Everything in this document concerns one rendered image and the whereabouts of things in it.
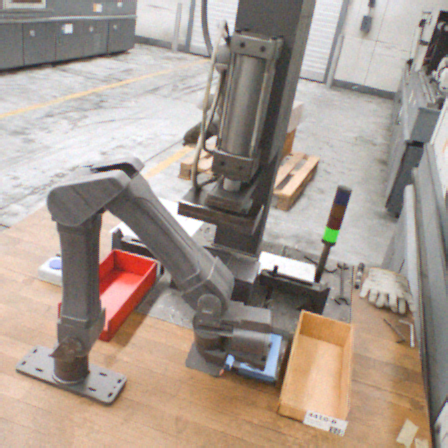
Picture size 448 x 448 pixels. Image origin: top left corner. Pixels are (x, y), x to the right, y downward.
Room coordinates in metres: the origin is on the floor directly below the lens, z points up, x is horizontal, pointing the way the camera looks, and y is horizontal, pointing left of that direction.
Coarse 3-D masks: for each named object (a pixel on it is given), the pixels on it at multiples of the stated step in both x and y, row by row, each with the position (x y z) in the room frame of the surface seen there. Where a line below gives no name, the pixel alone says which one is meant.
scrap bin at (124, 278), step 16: (112, 256) 0.98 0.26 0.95; (128, 256) 0.98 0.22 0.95; (112, 272) 0.97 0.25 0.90; (128, 272) 0.98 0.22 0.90; (144, 272) 0.98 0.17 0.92; (112, 288) 0.91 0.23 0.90; (128, 288) 0.92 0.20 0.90; (144, 288) 0.90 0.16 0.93; (112, 304) 0.85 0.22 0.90; (128, 304) 0.82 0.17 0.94; (112, 320) 0.74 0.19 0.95; (112, 336) 0.75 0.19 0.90
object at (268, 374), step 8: (272, 336) 0.82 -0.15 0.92; (280, 336) 0.82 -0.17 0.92; (272, 344) 0.79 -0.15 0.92; (272, 352) 0.76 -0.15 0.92; (272, 360) 0.74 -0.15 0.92; (240, 368) 0.68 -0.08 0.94; (248, 368) 0.68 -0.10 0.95; (272, 368) 0.72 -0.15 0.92; (256, 376) 0.69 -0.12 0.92; (264, 376) 0.68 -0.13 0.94; (272, 376) 0.67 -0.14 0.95
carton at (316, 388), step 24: (312, 336) 0.86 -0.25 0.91; (336, 336) 0.85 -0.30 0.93; (288, 360) 0.75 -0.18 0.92; (312, 360) 0.78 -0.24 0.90; (336, 360) 0.80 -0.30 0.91; (288, 384) 0.70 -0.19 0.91; (312, 384) 0.71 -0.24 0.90; (336, 384) 0.72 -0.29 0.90; (288, 408) 0.62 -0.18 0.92; (312, 408) 0.65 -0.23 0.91; (336, 408) 0.66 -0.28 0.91; (336, 432) 0.60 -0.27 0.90
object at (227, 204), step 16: (224, 176) 0.97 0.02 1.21; (256, 176) 1.08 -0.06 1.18; (192, 192) 1.02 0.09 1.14; (208, 192) 0.94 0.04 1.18; (224, 192) 0.96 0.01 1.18; (240, 192) 0.97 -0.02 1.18; (192, 208) 0.95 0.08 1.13; (208, 208) 0.95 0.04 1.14; (224, 208) 0.93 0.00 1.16; (240, 208) 0.92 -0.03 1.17; (256, 208) 0.99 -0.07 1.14; (224, 224) 0.94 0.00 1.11; (240, 224) 0.93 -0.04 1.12; (256, 224) 0.95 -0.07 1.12
